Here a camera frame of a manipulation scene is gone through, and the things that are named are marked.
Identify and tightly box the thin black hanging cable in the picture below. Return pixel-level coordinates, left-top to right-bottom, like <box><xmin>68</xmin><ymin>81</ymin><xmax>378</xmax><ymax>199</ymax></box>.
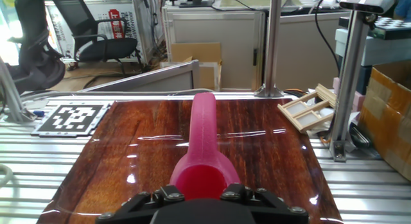
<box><xmin>313</xmin><ymin>0</ymin><xmax>342</xmax><ymax>74</ymax></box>

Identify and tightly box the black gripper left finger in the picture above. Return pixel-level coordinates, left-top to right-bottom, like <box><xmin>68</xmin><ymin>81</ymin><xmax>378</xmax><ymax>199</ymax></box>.
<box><xmin>95</xmin><ymin>184</ymin><xmax>186</xmax><ymax>224</ymax></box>

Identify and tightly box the vertical aluminium post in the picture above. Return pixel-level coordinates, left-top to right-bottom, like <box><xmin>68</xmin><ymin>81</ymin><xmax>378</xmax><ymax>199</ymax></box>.
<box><xmin>254</xmin><ymin>0</ymin><xmax>285</xmax><ymax>98</ymax></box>

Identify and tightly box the grey metal cabinet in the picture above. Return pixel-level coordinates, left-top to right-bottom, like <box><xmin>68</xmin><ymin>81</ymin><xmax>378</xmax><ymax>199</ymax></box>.
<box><xmin>275</xmin><ymin>10</ymin><xmax>351</xmax><ymax>90</ymax></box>
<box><xmin>162</xmin><ymin>5</ymin><xmax>267</xmax><ymax>92</ymax></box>

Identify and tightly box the black office chair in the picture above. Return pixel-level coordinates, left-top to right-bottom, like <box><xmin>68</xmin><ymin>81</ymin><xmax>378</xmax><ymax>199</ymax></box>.
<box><xmin>51</xmin><ymin>0</ymin><xmax>145</xmax><ymax>77</ymax></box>

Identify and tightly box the glossy wood grain board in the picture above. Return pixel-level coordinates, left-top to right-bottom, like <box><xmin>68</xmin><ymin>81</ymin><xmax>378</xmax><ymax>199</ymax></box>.
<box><xmin>35</xmin><ymin>97</ymin><xmax>344</xmax><ymax>224</ymax></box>

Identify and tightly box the brown cardboard box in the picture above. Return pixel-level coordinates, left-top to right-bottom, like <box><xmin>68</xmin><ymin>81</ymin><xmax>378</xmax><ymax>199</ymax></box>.
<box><xmin>357</xmin><ymin>60</ymin><xmax>411</xmax><ymax>182</ymax></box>

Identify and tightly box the crumpled white plastic bag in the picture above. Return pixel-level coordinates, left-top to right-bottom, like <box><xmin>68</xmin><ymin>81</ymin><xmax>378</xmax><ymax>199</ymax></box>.
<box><xmin>308</xmin><ymin>107</ymin><xmax>337</xmax><ymax>135</ymax></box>

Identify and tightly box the grey aluminium framed panel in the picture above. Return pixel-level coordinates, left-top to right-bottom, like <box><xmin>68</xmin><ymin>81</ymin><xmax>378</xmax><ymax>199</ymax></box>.
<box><xmin>76</xmin><ymin>59</ymin><xmax>200</xmax><ymax>92</ymax></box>

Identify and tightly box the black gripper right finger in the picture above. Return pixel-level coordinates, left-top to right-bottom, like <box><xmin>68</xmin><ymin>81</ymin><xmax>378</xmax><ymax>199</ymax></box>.
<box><xmin>220</xmin><ymin>183</ymin><xmax>310</xmax><ymax>224</ymax></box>

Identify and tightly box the flat brown cardboard sheet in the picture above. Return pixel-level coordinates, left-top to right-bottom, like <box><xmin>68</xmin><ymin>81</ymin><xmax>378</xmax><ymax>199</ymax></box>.
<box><xmin>170</xmin><ymin>42</ymin><xmax>222</xmax><ymax>90</ymax></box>

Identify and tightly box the miniature wooden window frame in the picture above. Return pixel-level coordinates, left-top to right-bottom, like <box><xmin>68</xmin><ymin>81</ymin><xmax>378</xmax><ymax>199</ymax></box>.
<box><xmin>277</xmin><ymin>83</ymin><xmax>338</xmax><ymax>134</ymax></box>

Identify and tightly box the white ribbed depth camera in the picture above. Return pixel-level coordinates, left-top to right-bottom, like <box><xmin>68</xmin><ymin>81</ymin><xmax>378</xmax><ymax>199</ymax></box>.
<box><xmin>339</xmin><ymin>0</ymin><xmax>395</xmax><ymax>15</ymax></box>

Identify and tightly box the pale blue white box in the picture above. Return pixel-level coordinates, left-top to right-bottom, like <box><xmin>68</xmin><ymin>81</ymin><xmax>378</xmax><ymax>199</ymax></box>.
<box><xmin>335</xmin><ymin>28</ymin><xmax>411</xmax><ymax>67</ymax></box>

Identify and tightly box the orange black cable bundle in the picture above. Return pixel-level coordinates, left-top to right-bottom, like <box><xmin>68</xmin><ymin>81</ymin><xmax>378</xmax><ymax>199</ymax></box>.
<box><xmin>282</xmin><ymin>88</ymin><xmax>308</xmax><ymax>99</ymax></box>

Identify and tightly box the white printed display board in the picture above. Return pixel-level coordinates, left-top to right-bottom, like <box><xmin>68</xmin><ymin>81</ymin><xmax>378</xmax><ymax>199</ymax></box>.
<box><xmin>44</xmin><ymin>0</ymin><xmax>152</xmax><ymax>64</ymax></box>

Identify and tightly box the person in blue shirt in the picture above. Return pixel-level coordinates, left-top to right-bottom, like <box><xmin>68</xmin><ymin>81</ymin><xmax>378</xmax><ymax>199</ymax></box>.
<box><xmin>394</xmin><ymin>0</ymin><xmax>411</xmax><ymax>22</ymax></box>

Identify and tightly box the dark high back chair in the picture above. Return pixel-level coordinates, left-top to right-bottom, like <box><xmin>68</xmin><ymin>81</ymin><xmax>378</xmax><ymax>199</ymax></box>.
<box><xmin>0</xmin><ymin>0</ymin><xmax>67</xmax><ymax>95</ymax></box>

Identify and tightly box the small pink block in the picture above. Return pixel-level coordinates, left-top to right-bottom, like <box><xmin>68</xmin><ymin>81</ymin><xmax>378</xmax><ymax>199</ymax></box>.
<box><xmin>332</xmin><ymin>76</ymin><xmax>366</xmax><ymax>112</ymax></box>

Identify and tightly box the aluminium profile strut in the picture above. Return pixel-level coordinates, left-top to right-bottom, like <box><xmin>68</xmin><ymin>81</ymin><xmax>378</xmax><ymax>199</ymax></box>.
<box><xmin>0</xmin><ymin>56</ymin><xmax>37</xmax><ymax>124</ymax></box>

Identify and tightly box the white rectangular frame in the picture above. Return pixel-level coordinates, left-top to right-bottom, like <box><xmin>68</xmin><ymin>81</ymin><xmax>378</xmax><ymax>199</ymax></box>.
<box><xmin>159</xmin><ymin>58</ymin><xmax>223</xmax><ymax>92</ymax></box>

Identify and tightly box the thick grey base cable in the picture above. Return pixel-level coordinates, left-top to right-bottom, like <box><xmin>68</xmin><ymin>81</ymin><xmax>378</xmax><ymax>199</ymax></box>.
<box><xmin>0</xmin><ymin>164</ymin><xmax>14</xmax><ymax>189</ymax></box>

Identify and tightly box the pink plastic watering can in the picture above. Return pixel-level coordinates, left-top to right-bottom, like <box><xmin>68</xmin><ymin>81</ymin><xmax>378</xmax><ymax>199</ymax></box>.
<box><xmin>169</xmin><ymin>92</ymin><xmax>241</xmax><ymax>201</ymax></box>

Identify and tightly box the black white fiducial marker board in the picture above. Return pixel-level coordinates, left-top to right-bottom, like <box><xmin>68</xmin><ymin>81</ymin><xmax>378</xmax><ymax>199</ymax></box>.
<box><xmin>31</xmin><ymin>101</ymin><xmax>114</xmax><ymax>138</ymax></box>

